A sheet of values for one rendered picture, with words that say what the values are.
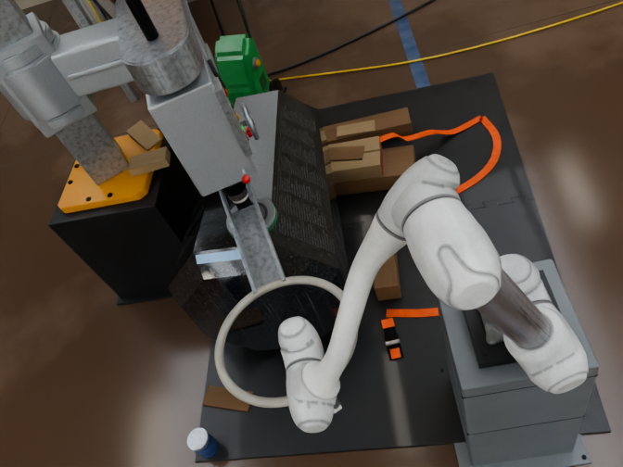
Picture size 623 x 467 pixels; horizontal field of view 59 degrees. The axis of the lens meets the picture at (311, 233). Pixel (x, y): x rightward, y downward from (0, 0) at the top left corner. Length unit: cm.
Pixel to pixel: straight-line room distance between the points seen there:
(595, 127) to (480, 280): 270
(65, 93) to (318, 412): 184
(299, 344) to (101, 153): 177
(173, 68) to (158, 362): 187
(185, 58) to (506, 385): 136
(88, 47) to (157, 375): 167
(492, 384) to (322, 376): 63
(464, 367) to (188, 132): 115
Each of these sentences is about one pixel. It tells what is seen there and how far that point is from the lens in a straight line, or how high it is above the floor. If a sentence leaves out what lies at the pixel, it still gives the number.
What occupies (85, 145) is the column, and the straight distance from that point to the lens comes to 287.
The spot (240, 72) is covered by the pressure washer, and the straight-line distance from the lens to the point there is 397.
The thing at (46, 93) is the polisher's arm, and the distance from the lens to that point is 264.
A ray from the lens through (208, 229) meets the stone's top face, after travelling 237.
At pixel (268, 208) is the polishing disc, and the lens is 228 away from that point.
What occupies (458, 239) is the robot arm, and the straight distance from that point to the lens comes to 101.
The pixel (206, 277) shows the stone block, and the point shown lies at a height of 74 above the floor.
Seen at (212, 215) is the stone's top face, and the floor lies 82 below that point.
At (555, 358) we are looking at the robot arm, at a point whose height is 109.
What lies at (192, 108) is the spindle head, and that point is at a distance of 181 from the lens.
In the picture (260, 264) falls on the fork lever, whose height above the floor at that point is 91.
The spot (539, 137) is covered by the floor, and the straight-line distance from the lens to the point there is 356.
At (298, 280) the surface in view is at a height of 91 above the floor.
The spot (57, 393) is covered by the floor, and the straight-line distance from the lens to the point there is 345.
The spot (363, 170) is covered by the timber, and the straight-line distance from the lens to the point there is 321.
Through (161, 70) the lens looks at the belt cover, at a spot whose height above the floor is 165.
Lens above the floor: 244
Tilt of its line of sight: 49 degrees down
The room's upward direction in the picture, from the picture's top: 23 degrees counter-clockwise
